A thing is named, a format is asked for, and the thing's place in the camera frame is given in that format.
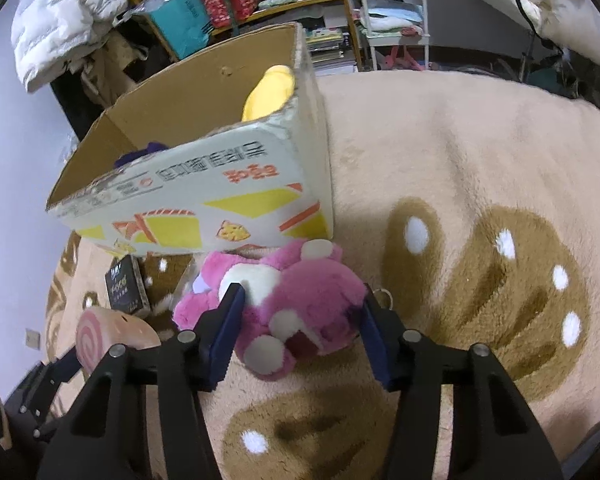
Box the teal shopping bag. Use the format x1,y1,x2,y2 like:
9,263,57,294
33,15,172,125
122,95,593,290
145,0,213,61

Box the black tissue pack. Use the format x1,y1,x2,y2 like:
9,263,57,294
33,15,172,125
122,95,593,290
104,255,152,318

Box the pink swirl roll plush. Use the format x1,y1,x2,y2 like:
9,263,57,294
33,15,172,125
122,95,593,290
75,307,162,375

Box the black hanging garment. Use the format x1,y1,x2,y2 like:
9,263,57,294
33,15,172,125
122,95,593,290
50,72,111,126

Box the yellow wooden shelf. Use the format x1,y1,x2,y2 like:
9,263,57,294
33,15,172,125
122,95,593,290
107,0,363,73

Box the printed cardboard box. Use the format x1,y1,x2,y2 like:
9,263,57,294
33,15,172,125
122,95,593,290
45,22,335,256

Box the yellow plush toy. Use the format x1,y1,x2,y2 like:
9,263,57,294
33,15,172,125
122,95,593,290
241,64,297,122

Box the pile of magazines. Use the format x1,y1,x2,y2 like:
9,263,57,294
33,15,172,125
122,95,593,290
305,27,358,77

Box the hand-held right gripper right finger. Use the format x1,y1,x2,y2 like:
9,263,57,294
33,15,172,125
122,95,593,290
361,284,565,480

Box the pink plush bear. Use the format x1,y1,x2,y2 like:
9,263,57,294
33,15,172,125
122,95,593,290
172,239,395,382

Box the dark purple plush toy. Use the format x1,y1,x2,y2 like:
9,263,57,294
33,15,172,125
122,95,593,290
114,141,170,171

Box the beige patterned blanket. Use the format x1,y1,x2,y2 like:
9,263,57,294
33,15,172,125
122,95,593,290
45,70,600,480

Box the white puffer jacket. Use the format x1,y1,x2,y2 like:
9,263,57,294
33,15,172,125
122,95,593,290
11,0,131,93

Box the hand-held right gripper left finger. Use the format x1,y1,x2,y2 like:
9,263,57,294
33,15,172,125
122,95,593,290
37,282,247,480

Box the beige hanging coat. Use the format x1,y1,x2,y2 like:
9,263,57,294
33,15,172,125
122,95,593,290
80,35,148,106

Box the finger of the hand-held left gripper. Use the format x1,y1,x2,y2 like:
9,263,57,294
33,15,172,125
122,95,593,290
2,345,88,443

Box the folded light blue cloth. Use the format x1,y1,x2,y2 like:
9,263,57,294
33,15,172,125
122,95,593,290
362,0,423,23

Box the white utility cart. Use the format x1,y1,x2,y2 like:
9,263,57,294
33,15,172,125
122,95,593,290
350,0,431,72

